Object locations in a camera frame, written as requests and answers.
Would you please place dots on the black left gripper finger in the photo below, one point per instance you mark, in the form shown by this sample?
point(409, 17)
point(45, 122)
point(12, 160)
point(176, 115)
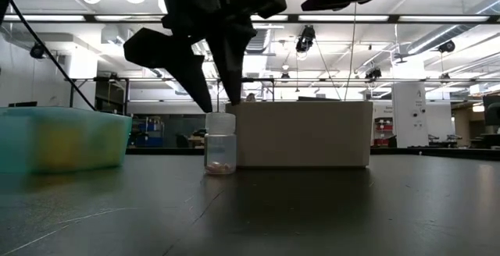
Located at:
point(172, 57)
point(232, 53)

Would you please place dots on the clear frosted-cap pill bottle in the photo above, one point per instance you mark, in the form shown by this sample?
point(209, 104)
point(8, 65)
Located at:
point(220, 143)

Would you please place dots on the amber white-capped pill bottle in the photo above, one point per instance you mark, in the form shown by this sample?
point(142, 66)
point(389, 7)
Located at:
point(58, 146)

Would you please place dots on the white plastic bin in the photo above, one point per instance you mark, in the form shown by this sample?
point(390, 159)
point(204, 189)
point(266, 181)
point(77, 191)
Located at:
point(298, 135)

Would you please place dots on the teal plastic bin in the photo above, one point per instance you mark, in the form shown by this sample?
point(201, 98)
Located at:
point(19, 139)

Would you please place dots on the black hanging ceiling lamp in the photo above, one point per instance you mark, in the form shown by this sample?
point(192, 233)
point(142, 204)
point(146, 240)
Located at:
point(306, 39)

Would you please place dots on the black ceiling spotlight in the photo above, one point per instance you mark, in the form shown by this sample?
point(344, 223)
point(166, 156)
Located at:
point(373, 72)
point(446, 46)
point(37, 51)

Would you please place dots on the blue storage bins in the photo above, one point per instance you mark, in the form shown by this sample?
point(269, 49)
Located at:
point(150, 141)

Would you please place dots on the white pillar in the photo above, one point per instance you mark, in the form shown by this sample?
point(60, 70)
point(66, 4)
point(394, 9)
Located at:
point(408, 123)

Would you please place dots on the red storage shelf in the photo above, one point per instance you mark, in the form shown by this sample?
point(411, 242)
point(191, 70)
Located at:
point(383, 141)

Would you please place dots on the black office chair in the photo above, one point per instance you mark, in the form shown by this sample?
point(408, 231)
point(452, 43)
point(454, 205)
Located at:
point(493, 115)

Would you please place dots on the silver ventilation duct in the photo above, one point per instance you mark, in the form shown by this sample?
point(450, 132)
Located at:
point(263, 41)

